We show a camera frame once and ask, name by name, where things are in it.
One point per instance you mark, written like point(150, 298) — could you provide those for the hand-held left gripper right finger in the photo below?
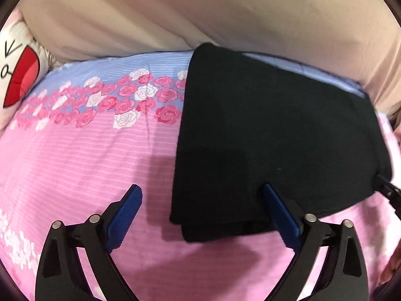
point(282, 216)

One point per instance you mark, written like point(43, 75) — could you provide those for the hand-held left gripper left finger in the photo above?
point(125, 219)

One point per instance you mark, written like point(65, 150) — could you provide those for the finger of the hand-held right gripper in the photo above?
point(388, 189)

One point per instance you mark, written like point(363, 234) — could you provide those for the black pants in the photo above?
point(266, 116)

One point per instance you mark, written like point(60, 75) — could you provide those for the pink floral bed sheet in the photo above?
point(78, 163)

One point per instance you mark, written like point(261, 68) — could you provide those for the white pillow with red print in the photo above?
point(18, 53)

